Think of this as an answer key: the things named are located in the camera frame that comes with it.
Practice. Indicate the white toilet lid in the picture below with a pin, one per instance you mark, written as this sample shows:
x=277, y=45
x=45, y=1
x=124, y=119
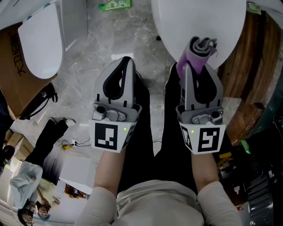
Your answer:
x=199, y=24

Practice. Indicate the green plastic bottle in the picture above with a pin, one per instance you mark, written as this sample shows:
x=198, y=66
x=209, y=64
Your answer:
x=115, y=4

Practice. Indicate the person's right forearm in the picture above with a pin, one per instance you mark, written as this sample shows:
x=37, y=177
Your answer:
x=204, y=170

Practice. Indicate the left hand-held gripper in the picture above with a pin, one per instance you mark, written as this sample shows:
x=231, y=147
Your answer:
x=106, y=136

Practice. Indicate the pale green toilet brush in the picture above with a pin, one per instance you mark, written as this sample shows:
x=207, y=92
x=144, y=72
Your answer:
x=254, y=8

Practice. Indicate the small green bottle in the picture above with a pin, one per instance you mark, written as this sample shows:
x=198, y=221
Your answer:
x=245, y=146

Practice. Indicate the white box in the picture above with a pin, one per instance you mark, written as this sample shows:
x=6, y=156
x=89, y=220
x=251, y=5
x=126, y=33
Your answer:
x=77, y=172

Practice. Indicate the person's left forearm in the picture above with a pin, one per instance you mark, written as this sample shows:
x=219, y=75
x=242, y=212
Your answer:
x=108, y=172

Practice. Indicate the large brown cardboard box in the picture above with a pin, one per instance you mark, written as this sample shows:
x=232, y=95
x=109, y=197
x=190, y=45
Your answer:
x=13, y=83

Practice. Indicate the person's beige shirt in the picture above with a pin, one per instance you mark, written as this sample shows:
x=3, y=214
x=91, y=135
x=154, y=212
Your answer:
x=159, y=205

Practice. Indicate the person's black trousers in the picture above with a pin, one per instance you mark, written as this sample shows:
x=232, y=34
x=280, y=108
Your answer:
x=152, y=123

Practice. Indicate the purple and grey cleaning cloth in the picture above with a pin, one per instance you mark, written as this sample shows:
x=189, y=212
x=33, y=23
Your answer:
x=194, y=59

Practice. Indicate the white toilet with square tank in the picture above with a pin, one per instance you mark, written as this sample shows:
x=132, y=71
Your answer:
x=42, y=44

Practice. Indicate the round wooden platform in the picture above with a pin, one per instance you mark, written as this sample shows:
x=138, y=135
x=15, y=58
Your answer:
x=252, y=66

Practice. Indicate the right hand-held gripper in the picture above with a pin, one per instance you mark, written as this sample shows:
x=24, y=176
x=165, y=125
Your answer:
x=209, y=139

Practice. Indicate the white power strip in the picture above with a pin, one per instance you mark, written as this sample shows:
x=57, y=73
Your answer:
x=75, y=143

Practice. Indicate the small cardboard box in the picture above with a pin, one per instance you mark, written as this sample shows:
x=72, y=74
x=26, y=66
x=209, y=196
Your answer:
x=20, y=143

